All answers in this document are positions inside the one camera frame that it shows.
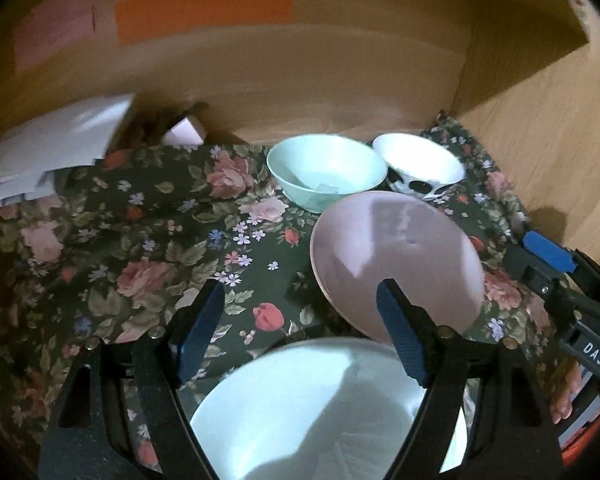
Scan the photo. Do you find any white bowl with black pattern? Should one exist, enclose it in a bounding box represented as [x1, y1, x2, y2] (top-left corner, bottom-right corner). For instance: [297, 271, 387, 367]
[372, 132, 466, 201]

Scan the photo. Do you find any pink sticky note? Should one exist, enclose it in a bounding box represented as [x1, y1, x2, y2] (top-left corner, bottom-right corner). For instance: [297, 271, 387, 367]
[14, 0, 96, 72]

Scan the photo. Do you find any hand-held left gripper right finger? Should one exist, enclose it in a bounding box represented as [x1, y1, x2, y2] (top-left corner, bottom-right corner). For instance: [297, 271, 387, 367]
[376, 278, 566, 480]

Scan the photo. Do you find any pink plate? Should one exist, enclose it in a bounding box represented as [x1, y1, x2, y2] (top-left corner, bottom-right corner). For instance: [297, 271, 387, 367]
[309, 191, 486, 343]

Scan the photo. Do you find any stack of white papers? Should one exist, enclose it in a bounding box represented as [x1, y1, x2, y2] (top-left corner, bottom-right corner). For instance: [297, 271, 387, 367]
[0, 92, 136, 211]

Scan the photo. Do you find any white plate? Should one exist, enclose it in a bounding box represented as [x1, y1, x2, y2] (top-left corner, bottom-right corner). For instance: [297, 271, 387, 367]
[190, 337, 470, 480]

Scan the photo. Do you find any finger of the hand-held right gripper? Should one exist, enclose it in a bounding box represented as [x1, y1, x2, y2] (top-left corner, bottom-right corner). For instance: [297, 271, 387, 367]
[522, 230, 581, 276]
[502, 247, 568, 306]

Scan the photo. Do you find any person's right hand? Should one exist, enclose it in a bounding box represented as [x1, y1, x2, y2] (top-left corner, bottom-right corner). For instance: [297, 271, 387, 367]
[555, 360, 588, 423]

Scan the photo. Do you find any small pink box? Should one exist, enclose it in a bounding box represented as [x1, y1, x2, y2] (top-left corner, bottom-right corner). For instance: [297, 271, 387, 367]
[161, 116, 204, 147]

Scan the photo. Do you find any teal bowl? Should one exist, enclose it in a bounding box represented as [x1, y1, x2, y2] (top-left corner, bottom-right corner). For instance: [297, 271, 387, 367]
[266, 134, 388, 212]

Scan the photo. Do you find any orange sticky note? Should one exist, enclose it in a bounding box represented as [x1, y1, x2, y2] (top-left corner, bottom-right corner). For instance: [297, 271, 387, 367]
[116, 0, 295, 45]

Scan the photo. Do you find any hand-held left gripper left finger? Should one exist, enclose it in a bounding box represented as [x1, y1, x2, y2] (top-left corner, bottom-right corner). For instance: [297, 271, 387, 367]
[37, 280, 227, 480]

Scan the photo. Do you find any dark floral cloth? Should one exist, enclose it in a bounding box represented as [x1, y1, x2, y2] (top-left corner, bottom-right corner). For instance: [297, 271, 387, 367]
[0, 110, 586, 476]

